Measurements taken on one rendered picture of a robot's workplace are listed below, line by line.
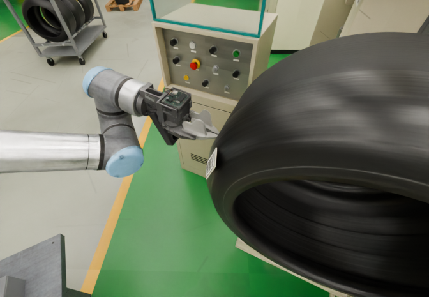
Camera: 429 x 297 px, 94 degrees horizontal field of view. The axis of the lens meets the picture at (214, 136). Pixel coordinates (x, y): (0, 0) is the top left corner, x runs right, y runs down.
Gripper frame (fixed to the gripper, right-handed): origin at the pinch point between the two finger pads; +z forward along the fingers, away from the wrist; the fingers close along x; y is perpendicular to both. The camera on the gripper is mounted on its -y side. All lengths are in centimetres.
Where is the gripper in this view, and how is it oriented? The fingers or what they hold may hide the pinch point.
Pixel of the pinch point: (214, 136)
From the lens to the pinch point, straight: 50.1
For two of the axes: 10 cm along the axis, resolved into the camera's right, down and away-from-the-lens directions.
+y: 1.1, -6.5, -7.5
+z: 9.0, 3.8, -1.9
